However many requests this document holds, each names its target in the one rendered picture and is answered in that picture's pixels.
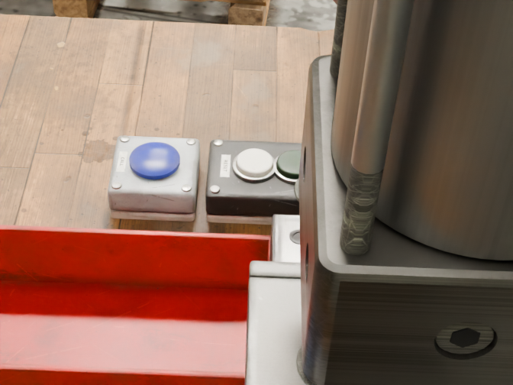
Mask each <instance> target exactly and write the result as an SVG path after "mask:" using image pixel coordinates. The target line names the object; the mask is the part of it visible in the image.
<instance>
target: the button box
mask: <svg viewBox="0 0 513 385"><path fill-rule="evenodd" d="M252 148H256V149H261V150H264V151H266V152H267V153H269V154H270V155H271V157H272V159H273V169H272V171H271V172H270V173H268V174H267V175H265V176H262V177H249V176H245V175H243V174H242V173H240V172H239V171H238V170H237V168H236V162H237V156H238V155H239V154H240V153H241V152H242V151H244V150H247V149H252ZM288 150H300V151H301V150H302V143H287V142H268V141H232V140H219V139H217V140H212V141H211V143H210V148H209V158H208V175H207V186H206V195H205V209H206V212H207V213H206V219H207V221H208V222H218V223H237V224H257V225H271V224H272V217H273V215H299V202H298V200H297V199H296V197H295V192H294V188H295V182H296V180H297V179H290V178H287V177H285V176H283V175H282V174H280V173H279V171H278V170H277V169H276V164H277V159H278V157H279V155H280V154H282V153H284V152H286V151H288Z"/></svg>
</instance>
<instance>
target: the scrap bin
mask: <svg viewBox="0 0 513 385"><path fill-rule="evenodd" d="M270 240H271V235H237V234H218V233H198V232H178V231H141V230H121V229H102V228H64V227H45V226H26V225H0V385H245V363H246V340H247V298H248V283H249V266H250V262H251V261H253V260H259V261H269V251H270Z"/></svg>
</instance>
